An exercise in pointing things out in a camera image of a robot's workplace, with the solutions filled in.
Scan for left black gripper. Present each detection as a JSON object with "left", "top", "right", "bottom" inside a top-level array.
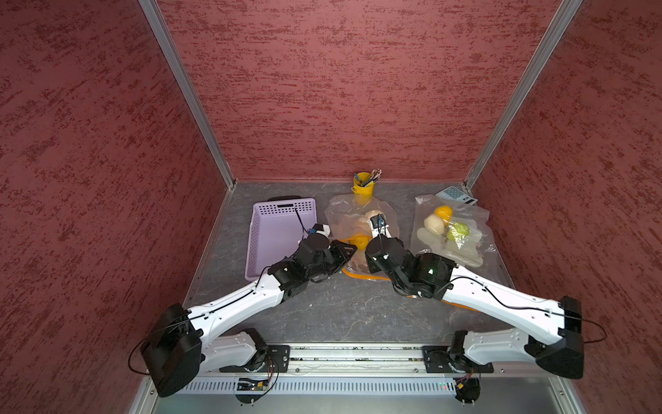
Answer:
[{"left": 306, "top": 239, "right": 358, "bottom": 279}]

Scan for yellow pear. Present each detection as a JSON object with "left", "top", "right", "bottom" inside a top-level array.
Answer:
[{"left": 347, "top": 234, "right": 372, "bottom": 250}]

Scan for clear zip-top bag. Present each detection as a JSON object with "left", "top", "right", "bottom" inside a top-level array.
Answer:
[
  {"left": 324, "top": 194, "right": 400, "bottom": 281},
  {"left": 410, "top": 195, "right": 499, "bottom": 276}
]

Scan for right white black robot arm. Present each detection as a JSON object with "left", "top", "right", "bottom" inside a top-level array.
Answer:
[{"left": 365, "top": 235, "right": 588, "bottom": 380}]

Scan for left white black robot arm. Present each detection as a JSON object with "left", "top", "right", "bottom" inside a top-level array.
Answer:
[{"left": 136, "top": 233, "right": 357, "bottom": 398}]

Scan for beige round fruit left bag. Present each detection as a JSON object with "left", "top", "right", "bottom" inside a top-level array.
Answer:
[{"left": 364, "top": 210, "right": 384, "bottom": 224}]

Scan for yellow fruit in right bag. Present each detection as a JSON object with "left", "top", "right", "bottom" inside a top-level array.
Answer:
[{"left": 434, "top": 205, "right": 453, "bottom": 224}]

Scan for green pear in right bag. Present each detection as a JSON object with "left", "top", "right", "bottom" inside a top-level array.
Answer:
[{"left": 447, "top": 222, "right": 471, "bottom": 241}]

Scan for yellow pen cup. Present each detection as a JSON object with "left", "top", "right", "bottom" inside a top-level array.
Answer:
[{"left": 352, "top": 177, "right": 375, "bottom": 198}]

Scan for lilac perforated plastic basket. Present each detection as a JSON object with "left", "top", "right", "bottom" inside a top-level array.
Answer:
[{"left": 244, "top": 198, "right": 317, "bottom": 281}]

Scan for pens in cup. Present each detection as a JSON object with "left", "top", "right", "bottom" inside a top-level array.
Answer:
[{"left": 354, "top": 169, "right": 382, "bottom": 187}]

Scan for grey calculator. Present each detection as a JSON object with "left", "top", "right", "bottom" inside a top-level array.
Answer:
[{"left": 435, "top": 186, "right": 478, "bottom": 205}]

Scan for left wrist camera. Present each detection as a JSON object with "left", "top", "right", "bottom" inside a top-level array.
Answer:
[{"left": 309, "top": 224, "right": 331, "bottom": 237}]

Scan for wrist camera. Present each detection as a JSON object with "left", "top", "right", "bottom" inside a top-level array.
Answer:
[
  {"left": 369, "top": 213, "right": 391, "bottom": 238},
  {"left": 309, "top": 224, "right": 331, "bottom": 237}
]

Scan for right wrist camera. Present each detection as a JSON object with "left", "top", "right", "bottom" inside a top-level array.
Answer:
[{"left": 369, "top": 213, "right": 391, "bottom": 238}]

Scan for aluminium front rail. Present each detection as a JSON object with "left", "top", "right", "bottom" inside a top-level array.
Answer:
[{"left": 144, "top": 341, "right": 570, "bottom": 379}]

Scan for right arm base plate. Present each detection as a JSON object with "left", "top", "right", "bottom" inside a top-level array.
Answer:
[{"left": 422, "top": 346, "right": 494, "bottom": 375}]

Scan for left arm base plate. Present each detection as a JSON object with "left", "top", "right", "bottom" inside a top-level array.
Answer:
[{"left": 218, "top": 345, "right": 291, "bottom": 374}]

